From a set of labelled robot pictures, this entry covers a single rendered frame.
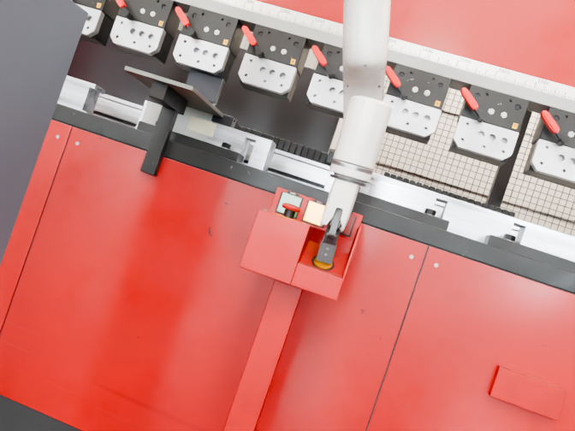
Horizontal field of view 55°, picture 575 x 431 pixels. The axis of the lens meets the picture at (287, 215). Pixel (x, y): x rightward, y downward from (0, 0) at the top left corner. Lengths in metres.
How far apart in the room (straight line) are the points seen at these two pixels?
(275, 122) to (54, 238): 0.92
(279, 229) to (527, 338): 0.65
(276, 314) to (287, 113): 1.10
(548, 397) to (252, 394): 0.66
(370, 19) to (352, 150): 0.24
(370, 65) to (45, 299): 1.02
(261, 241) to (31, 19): 0.54
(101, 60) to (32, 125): 1.39
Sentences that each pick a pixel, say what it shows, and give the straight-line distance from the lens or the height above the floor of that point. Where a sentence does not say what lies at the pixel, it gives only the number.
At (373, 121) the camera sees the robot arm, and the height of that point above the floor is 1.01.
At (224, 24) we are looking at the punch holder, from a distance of 1.64.
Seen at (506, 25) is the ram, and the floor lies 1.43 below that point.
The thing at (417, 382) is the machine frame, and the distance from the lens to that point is 1.38.
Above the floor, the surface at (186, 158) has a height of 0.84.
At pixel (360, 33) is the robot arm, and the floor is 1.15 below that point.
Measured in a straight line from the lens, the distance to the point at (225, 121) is 1.58.
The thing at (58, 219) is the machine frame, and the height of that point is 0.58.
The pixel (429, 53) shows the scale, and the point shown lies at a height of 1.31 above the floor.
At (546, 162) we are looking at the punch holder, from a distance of 1.53.
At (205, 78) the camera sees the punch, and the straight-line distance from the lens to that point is 1.64.
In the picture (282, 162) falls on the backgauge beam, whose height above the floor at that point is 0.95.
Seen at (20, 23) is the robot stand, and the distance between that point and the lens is 0.95.
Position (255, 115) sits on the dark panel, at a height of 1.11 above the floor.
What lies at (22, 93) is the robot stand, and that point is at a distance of 0.98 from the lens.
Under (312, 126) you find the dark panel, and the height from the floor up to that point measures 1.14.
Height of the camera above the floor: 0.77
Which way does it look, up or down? 1 degrees up
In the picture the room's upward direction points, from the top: 19 degrees clockwise
